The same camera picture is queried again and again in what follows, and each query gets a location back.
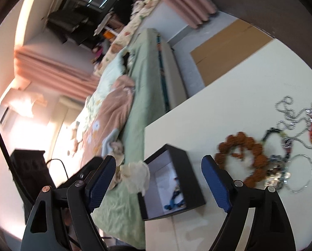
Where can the white low table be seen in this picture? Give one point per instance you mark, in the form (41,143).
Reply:
(224,104)

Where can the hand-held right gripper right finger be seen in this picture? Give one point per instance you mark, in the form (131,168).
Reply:
(216,185)

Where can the plush toys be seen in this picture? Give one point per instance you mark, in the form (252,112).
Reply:
(98,51)

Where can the dark cabinet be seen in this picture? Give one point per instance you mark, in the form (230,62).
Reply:
(27,167)

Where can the pink flower blanket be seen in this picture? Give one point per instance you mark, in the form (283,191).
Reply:
(111,104)

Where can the black cushion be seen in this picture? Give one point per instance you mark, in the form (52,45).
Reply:
(123,10)

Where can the orange box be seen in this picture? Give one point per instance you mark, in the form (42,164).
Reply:
(109,34)

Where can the brown cardboard sheet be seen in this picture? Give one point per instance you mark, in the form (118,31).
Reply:
(229,52)

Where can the black jewelry box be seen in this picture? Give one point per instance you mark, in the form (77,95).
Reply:
(192,183)

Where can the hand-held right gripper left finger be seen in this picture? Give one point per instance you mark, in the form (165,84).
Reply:
(101,184)

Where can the floral window seat cover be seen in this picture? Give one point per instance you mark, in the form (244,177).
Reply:
(124,34)

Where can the bed with green sheet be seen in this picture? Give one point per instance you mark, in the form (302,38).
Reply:
(142,89)

